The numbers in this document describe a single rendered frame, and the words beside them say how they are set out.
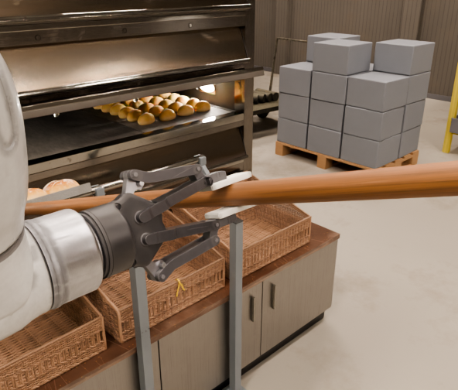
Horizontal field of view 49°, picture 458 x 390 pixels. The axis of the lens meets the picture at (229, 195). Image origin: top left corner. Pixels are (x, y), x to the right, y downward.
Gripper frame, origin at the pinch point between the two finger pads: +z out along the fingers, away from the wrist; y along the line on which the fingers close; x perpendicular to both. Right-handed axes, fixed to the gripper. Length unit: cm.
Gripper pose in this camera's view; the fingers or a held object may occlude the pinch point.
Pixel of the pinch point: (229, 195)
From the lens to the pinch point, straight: 64.7
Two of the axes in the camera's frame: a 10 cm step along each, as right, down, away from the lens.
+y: 2.3, 9.6, 1.4
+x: 6.4, -0.4, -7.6
